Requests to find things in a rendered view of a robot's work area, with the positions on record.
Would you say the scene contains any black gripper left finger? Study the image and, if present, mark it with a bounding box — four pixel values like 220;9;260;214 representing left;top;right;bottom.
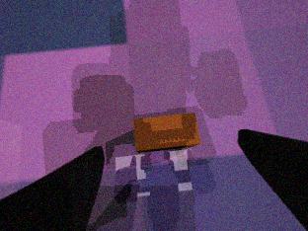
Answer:
0;146;105;231

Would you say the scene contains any orange block with dark square face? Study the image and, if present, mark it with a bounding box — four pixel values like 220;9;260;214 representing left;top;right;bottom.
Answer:
133;113;200;153

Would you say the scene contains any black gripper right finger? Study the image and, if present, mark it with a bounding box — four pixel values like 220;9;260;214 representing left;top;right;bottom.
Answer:
237;129;308;231

